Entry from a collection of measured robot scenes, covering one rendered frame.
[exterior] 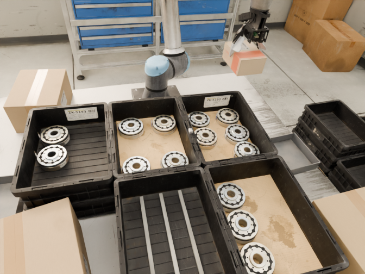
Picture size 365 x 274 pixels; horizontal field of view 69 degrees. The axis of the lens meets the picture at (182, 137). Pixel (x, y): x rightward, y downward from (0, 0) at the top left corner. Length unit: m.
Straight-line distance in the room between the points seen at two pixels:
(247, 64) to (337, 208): 0.62
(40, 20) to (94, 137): 2.73
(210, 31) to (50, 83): 2.05
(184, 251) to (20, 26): 3.37
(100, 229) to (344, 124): 1.70
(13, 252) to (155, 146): 0.58
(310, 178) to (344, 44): 2.55
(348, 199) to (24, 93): 1.39
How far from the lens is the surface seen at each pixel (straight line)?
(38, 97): 1.38
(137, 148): 1.09
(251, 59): 1.15
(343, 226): 1.00
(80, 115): 1.19
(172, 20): 1.36
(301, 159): 1.39
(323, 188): 1.33
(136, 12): 2.81
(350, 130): 2.10
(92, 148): 1.12
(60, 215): 0.88
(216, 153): 1.09
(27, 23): 3.79
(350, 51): 3.80
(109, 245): 1.03
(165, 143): 1.10
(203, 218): 0.92
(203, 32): 3.08
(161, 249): 0.87
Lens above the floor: 1.64
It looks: 45 degrees down
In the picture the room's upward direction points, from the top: 6 degrees clockwise
